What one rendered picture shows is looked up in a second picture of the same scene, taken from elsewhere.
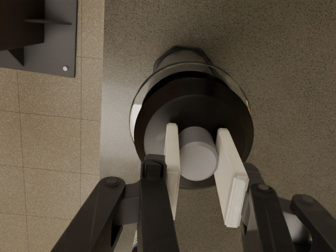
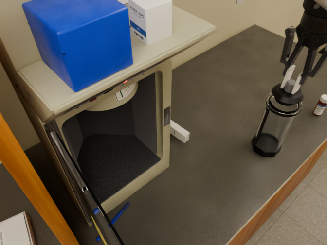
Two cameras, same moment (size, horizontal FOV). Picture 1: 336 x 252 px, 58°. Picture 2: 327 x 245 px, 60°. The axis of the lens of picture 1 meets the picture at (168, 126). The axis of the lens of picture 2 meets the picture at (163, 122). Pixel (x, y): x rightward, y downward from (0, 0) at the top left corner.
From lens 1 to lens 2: 0.74 m
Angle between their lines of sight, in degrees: 32
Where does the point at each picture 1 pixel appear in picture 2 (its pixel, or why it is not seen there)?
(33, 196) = not seen: outside the picture
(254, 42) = (232, 140)
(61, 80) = not seen: outside the picture
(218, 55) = (247, 144)
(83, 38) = not seen: outside the picture
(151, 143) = (299, 95)
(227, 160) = (287, 75)
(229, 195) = (292, 68)
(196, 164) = (292, 81)
